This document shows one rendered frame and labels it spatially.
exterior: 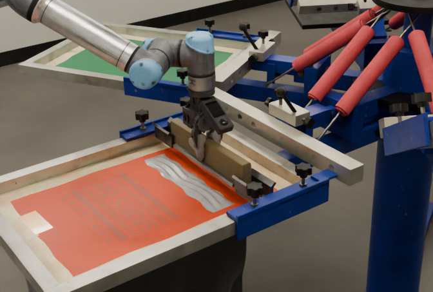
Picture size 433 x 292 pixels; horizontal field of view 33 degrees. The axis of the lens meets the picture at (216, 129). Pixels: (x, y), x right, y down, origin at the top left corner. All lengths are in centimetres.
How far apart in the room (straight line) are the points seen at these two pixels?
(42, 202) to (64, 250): 24
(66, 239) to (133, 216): 18
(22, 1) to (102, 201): 56
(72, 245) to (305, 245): 180
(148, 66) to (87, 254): 48
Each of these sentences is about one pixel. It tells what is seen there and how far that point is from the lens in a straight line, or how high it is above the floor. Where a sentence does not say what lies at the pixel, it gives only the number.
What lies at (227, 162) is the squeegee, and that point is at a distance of 193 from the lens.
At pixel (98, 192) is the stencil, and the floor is 96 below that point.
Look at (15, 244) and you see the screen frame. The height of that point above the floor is 99.
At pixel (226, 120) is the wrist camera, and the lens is 191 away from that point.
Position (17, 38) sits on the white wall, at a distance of 586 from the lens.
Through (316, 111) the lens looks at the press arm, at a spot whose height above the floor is 104.
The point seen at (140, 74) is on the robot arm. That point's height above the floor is 131.
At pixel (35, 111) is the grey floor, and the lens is 496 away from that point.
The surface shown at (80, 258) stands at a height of 96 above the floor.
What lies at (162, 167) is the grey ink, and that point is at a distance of 209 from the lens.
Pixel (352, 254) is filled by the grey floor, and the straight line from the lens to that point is 338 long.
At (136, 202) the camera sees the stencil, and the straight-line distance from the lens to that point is 194.
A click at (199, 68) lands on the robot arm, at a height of 128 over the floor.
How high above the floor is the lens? 196
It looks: 26 degrees down
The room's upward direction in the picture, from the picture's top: 2 degrees counter-clockwise
